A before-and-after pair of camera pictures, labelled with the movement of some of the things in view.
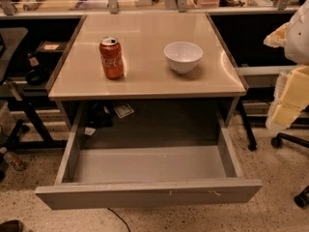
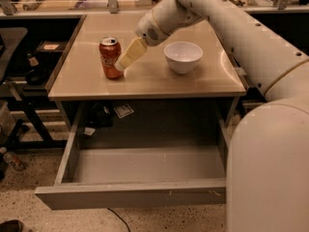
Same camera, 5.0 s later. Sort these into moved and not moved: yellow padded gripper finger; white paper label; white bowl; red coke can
Moved: yellow padded gripper finger
Not moved: white bowl; red coke can; white paper label
